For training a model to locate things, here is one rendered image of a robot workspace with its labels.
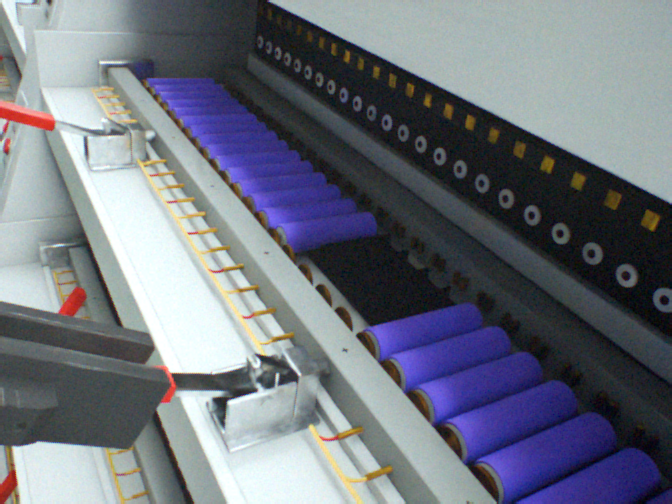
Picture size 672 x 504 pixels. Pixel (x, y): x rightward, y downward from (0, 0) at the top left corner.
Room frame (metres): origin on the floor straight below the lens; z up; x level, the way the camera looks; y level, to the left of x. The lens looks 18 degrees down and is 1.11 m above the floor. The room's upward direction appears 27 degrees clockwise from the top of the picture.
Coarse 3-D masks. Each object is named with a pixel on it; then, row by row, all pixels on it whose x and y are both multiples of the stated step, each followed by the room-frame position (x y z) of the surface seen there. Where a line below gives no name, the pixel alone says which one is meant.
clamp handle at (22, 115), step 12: (0, 108) 0.36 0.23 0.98; (12, 108) 0.36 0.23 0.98; (24, 108) 0.37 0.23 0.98; (12, 120) 0.36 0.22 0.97; (24, 120) 0.37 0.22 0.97; (36, 120) 0.37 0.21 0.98; (48, 120) 0.38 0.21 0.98; (72, 132) 0.39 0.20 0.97; (84, 132) 0.39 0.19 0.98; (96, 132) 0.40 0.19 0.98; (108, 132) 0.40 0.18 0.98
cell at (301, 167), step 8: (232, 168) 0.39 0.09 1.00; (240, 168) 0.40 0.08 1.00; (248, 168) 0.40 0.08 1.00; (256, 168) 0.40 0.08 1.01; (264, 168) 0.41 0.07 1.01; (272, 168) 0.41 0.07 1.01; (280, 168) 0.41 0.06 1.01; (288, 168) 0.42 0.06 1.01; (296, 168) 0.42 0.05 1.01; (304, 168) 0.42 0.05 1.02; (312, 168) 0.43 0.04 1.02; (232, 176) 0.39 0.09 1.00; (240, 176) 0.39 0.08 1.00; (248, 176) 0.40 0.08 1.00; (256, 176) 0.40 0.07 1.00; (264, 176) 0.40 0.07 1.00; (272, 176) 0.41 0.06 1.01
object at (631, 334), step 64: (64, 64) 0.54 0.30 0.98; (128, 64) 0.56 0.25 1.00; (192, 64) 0.61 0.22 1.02; (256, 64) 0.60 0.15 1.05; (128, 192) 0.37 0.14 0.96; (448, 192) 0.38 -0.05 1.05; (128, 256) 0.30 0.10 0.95; (192, 256) 0.32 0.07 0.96; (512, 256) 0.33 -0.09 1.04; (128, 320) 0.29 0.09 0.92; (192, 320) 0.26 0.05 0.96; (640, 320) 0.28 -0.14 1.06; (192, 448) 0.20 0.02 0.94; (256, 448) 0.20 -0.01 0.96; (320, 448) 0.21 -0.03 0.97
